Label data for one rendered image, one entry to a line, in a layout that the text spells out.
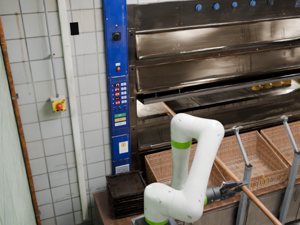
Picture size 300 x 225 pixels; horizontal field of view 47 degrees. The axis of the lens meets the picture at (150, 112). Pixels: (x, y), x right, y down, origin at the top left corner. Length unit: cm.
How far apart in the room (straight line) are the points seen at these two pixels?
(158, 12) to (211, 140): 118
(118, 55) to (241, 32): 105
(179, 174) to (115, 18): 113
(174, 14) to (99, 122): 98
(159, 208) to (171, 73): 135
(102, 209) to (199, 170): 135
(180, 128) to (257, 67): 152
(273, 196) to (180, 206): 173
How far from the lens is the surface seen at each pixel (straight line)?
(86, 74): 254
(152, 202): 170
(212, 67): 294
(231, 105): 320
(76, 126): 268
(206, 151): 174
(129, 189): 275
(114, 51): 250
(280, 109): 360
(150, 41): 262
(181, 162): 195
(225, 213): 307
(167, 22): 264
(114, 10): 244
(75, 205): 313
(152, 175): 290
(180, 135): 183
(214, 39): 285
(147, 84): 270
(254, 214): 330
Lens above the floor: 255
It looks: 28 degrees down
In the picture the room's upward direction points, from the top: straight up
